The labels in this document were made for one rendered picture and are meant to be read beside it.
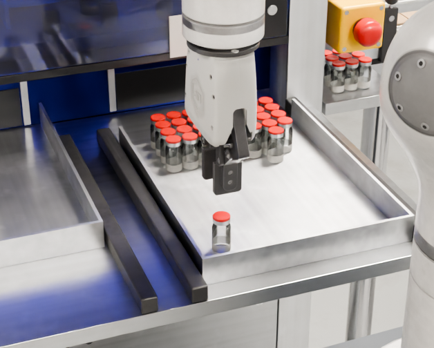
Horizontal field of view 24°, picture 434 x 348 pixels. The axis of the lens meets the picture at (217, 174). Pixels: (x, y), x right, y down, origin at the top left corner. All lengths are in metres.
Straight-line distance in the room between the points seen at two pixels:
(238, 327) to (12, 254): 0.61
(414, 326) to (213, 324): 0.76
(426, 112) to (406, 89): 0.02
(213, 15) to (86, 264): 0.34
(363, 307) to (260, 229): 0.80
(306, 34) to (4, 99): 0.44
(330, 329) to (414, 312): 1.57
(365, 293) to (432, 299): 1.07
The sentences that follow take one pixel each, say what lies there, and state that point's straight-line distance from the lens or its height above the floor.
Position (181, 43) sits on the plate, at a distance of 1.38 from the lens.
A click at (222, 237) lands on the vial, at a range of 1.14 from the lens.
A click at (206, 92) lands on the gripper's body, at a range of 1.03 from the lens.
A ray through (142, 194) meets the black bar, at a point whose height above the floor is 0.90.
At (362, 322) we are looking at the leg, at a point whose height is 0.32.
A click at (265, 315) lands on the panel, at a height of 0.51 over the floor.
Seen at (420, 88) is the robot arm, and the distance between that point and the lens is 0.73.
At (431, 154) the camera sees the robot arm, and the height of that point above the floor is 1.17.
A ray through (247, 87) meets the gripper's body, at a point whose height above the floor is 1.11.
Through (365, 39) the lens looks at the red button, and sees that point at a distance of 1.46.
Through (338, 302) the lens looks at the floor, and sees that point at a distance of 2.58.
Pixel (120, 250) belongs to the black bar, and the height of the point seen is 0.90.
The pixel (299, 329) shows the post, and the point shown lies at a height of 0.46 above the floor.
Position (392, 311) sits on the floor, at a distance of 2.57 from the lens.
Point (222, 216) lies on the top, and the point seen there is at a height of 0.93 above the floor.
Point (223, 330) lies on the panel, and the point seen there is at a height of 0.50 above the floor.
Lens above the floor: 1.53
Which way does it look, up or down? 29 degrees down
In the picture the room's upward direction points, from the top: straight up
